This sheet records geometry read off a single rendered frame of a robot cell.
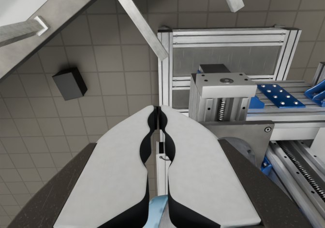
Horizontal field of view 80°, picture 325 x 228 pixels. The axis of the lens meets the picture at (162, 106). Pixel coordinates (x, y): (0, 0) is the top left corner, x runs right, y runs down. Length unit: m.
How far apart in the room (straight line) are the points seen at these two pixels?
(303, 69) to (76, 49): 1.72
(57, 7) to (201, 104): 0.56
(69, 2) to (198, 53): 0.79
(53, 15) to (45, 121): 1.31
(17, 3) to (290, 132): 1.03
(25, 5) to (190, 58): 0.86
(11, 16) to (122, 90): 0.90
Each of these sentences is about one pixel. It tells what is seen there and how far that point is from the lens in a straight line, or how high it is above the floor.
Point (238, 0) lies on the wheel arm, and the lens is 0.64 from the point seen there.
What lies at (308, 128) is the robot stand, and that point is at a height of 0.95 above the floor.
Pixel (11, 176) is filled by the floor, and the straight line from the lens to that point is 2.67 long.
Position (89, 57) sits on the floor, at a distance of 1.56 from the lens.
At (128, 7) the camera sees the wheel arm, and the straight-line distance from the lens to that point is 0.61.
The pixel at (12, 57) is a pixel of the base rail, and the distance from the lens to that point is 0.92.
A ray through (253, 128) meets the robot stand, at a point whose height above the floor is 1.04.
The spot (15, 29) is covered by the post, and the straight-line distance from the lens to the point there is 0.69.
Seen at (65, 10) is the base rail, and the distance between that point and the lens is 0.79.
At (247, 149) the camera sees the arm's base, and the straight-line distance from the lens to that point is 0.54.
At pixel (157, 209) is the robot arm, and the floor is 1.20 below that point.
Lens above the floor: 1.42
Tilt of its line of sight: 60 degrees down
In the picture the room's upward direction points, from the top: 177 degrees clockwise
